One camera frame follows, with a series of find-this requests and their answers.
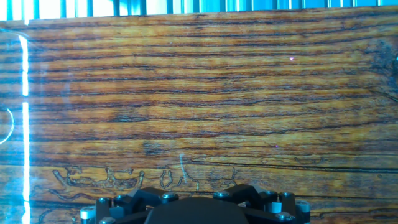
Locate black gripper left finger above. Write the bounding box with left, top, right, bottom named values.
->
left=80, top=186, right=180, bottom=224

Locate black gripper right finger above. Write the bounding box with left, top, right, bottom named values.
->
left=213, top=183, right=311, bottom=224

